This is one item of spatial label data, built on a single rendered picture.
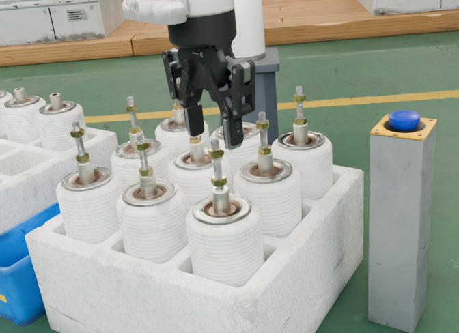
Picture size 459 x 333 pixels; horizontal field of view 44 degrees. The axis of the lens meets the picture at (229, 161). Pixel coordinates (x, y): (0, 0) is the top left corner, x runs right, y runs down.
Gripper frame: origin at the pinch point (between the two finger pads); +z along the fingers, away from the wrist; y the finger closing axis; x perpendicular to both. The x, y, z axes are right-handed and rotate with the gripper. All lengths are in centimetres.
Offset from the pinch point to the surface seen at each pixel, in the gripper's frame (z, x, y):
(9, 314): 34, 20, 34
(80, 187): 10.4, 9.1, 20.2
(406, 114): 2.9, -23.6, -11.2
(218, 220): 10.5, 2.3, -1.9
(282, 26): 28, -148, 130
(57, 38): 26, -77, 209
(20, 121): 14, -1, 67
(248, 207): 10.4, -2.0, -2.7
